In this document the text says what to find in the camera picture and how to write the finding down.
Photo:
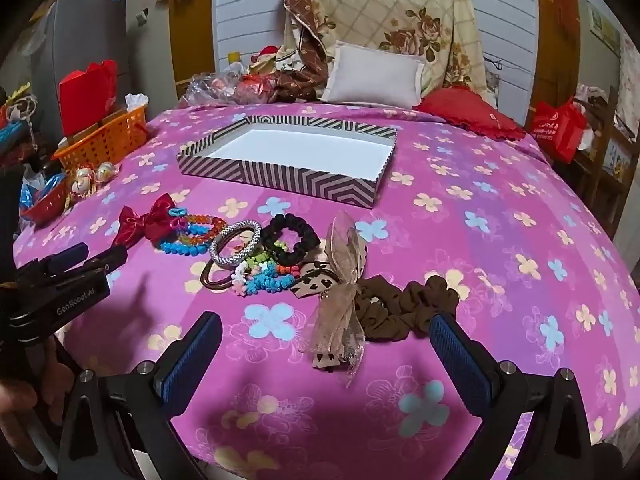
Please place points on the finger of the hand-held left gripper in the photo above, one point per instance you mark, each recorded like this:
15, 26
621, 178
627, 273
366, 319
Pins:
107, 257
67, 256

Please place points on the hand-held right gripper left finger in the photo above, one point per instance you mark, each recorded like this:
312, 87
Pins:
192, 365

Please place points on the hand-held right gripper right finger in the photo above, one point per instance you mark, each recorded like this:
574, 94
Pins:
462, 365

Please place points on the red satin bow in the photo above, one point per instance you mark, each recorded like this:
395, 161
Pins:
150, 222

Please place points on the brown scrunchie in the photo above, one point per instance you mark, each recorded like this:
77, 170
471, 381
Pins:
415, 305

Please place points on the leopard print ribbon bow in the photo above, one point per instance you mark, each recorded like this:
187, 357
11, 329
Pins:
345, 305

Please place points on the black scrunchie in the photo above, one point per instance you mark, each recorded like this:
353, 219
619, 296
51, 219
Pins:
305, 240

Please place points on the striped cardboard box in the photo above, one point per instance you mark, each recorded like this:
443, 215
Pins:
320, 187

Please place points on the person's left hand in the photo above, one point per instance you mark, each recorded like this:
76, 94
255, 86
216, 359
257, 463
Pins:
17, 407

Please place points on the small red basket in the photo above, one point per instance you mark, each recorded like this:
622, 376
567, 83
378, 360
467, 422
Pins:
47, 205

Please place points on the foil wrapped toy egg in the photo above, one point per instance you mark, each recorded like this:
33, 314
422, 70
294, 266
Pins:
80, 189
84, 175
106, 171

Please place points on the brown bangle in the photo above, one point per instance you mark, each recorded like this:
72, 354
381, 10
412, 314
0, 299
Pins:
207, 277

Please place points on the orange plastic basket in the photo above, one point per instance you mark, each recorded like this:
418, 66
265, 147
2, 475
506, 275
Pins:
110, 145

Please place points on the pink floral bedsheet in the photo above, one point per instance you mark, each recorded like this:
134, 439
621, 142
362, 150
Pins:
450, 240

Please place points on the white crumpled tissue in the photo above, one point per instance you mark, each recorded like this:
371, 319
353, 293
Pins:
136, 101

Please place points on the red paper bag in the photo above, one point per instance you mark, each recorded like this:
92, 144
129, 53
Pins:
85, 95

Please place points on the clear plastic bag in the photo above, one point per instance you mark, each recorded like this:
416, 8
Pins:
220, 85

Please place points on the grey refrigerator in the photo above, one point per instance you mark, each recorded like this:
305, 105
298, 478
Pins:
85, 25

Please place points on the wooden chair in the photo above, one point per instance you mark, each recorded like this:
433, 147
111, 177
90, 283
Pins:
600, 160

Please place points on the red shopping bag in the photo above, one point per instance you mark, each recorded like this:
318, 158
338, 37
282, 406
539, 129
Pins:
555, 130

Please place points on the red plush toy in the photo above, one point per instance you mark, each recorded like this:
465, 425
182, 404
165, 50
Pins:
265, 54

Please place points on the red frilled cushion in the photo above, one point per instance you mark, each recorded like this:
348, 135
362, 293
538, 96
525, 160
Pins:
465, 107

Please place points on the white and brown headboard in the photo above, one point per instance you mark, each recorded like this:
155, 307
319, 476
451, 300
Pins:
245, 20

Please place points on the brown patterned cloth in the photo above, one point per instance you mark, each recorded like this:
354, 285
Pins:
305, 60

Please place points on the white pillow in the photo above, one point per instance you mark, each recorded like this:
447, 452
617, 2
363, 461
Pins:
375, 75

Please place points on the floral curtain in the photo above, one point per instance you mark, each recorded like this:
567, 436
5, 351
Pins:
629, 80

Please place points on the cream floral quilt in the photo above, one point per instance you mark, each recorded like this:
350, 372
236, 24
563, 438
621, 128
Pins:
400, 0

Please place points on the framed wall picture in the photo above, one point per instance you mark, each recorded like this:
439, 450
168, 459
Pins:
602, 25

